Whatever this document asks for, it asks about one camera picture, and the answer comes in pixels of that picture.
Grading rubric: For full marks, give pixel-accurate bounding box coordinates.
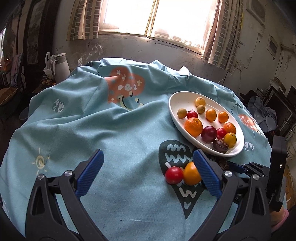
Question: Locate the yellow orange large fruit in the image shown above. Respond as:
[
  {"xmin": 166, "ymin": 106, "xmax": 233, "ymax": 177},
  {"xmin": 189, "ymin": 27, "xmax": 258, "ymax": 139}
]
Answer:
[{"xmin": 223, "ymin": 132, "xmax": 237, "ymax": 149}]

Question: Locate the dark brown passion fruit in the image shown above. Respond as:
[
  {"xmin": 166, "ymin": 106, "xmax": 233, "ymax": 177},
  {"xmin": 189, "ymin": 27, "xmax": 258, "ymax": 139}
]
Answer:
[{"xmin": 212, "ymin": 139, "xmax": 229, "ymax": 154}]

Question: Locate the dark passion fruit right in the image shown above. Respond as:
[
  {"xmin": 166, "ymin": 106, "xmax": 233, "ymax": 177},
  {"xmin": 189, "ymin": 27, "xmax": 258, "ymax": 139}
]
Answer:
[{"xmin": 209, "ymin": 156, "xmax": 230, "ymax": 171}]

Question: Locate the orange mandarin plate right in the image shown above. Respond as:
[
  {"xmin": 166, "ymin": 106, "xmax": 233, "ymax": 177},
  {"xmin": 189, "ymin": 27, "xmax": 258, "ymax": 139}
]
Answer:
[{"xmin": 223, "ymin": 122, "xmax": 236, "ymax": 134}]

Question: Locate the small red cherry tomato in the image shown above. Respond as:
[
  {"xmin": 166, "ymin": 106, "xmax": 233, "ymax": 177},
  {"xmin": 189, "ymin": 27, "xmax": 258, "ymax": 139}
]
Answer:
[{"xmin": 217, "ymin": 128, "xmax": 227, "ymax": 140}]

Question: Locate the blue clothes pile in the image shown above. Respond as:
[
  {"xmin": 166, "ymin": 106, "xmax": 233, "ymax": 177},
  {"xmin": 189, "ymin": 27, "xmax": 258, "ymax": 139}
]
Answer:
[{"xmin": 247, "ymin": 96, "xmax": 278, "ymax": 133}]

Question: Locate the black monitor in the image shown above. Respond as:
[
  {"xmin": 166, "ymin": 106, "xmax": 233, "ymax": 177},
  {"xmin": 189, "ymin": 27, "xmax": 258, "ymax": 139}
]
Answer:
[{"xmin": 264, "ymin": 90, "xmax": 295, "ymax": 137}]

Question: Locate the dark red plum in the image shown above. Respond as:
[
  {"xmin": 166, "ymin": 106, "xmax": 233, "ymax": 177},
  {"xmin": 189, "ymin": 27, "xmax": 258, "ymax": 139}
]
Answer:
[{"xmin": 201, "ymin": 126, "xmax": 217, "ymax": 143}]

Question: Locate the orange tomato upper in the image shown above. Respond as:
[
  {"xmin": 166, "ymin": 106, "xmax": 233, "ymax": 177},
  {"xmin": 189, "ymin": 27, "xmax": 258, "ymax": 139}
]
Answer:
[{"xmin": 183, "ymin": 162, "xmax": 202, "ymax": 186}]

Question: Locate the white oval plate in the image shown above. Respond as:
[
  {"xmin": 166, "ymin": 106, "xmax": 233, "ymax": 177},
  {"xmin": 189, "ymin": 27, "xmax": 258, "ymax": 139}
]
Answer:
[{"xmin": 168, "ymin": 91, "xmax": 245, "ymax": 158}]

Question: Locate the bumpy mandarin on plate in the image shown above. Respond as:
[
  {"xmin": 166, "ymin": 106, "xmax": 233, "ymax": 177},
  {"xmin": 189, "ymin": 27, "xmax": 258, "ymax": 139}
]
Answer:
[{"xmin": 184, "ymin": 118, "xmax": 203, "ymax": 138}]

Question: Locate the red tomato left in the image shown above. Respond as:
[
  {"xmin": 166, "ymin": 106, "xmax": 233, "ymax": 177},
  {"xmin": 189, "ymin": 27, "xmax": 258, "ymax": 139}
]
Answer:
[{"xmin": 165, "ymin": 166, "xmax": 184, "ymax": 185}]

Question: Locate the right checkered curtain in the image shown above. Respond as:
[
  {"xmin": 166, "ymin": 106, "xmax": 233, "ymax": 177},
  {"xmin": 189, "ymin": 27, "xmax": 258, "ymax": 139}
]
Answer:
[{"xmin": 202, "ymin": 0, "xmax": 244, "ymax": 72}]

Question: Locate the checkered curtain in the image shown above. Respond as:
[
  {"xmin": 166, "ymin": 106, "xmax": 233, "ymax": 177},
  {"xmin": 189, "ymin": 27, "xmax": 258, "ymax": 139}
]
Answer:
[
  {"xmin": 202, "ymin": 0, "xmax": 244, "ymax": 72},
  {"xmin": 67, "ymin": 0, "xmax": 101, "ymax": 41}
]

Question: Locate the light blue patterned tablecloth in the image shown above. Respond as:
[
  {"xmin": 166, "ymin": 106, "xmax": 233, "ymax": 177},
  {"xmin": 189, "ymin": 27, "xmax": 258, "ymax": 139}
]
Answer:
[{"xmin": 1, "ymin": 58, "xmax": 271, "ymax": 240}]

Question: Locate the white kettle jug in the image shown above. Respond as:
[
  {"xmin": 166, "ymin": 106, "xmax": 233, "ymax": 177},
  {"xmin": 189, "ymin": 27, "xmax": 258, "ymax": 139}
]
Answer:
[{"xmin": 51, "ymin": 53, "xmax": 70, "ymax": 84}]

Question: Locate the white plastic bag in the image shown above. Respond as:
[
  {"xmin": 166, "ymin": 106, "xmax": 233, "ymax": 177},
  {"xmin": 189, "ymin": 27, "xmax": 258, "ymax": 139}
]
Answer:
[{"xmin": 44, "ymin": 52, "xmax": 56, "ymax": 79}]

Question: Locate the bright window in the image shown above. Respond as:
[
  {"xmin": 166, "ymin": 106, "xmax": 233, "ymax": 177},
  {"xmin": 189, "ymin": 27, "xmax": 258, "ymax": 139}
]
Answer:
[{"xmin": 99, "ymin": 0, "xmax": 218, "ymax": 54}]

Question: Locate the left checkered curtain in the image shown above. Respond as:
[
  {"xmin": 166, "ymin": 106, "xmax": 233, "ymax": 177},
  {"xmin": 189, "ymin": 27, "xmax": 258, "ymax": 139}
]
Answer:
[{"xmin": 67, "ymin": 0, "xmax": 101, "ymax": 41}]

